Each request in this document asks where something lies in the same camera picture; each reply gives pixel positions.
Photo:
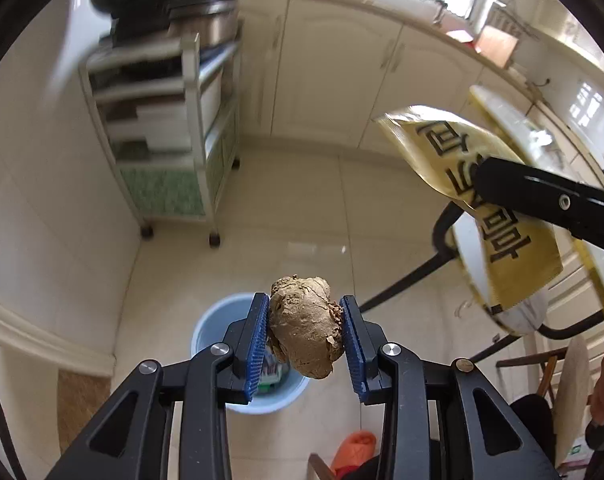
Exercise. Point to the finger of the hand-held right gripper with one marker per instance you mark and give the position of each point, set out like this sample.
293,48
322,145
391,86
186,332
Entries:
546,195

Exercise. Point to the white drawer cart on wheels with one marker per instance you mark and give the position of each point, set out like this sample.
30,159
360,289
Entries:
152,190

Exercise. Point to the orange cutting board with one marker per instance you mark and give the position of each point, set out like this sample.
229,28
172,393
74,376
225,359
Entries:
496,45

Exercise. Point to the green and white wrapper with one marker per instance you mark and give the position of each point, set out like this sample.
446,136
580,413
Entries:
274,372

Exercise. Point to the orange slipper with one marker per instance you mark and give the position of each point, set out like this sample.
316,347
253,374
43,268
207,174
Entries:
352,452

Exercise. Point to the blue plastic bin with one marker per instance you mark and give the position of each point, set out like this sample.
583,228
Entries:
212,330

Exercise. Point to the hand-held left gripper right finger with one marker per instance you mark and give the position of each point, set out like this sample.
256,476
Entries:
359,365

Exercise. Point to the dark cloth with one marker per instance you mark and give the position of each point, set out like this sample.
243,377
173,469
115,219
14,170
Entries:
531,420

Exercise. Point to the scraps pile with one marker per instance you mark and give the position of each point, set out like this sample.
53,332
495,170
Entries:
541,137

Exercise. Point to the yellow and white snack packet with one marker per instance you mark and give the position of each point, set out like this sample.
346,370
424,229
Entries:
536,255

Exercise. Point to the brown ginger root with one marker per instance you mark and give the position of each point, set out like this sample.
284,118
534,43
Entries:
302,330

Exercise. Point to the cream kitchen cabinets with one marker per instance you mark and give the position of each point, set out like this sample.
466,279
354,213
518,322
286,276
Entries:
322,70

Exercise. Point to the cream cushion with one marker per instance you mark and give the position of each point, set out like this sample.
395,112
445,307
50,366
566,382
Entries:
571,400

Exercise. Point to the steel pot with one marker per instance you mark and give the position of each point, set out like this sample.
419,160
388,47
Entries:
207,20

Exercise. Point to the wooden chair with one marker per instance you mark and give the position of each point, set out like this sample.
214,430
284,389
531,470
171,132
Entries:
531,360

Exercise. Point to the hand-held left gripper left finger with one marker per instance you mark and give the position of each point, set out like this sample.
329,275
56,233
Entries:
257,355

